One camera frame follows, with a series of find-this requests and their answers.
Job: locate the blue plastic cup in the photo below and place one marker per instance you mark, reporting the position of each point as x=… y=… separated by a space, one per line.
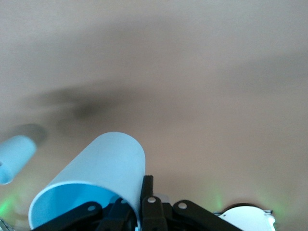
x=16 y=154
x=108 y=163

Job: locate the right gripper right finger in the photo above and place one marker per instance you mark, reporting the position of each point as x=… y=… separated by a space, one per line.
x=151 y=211

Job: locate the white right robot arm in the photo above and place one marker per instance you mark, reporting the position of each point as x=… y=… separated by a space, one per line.
x=245 y=219

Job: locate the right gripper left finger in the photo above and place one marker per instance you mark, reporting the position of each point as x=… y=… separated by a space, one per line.
x=79 y=219

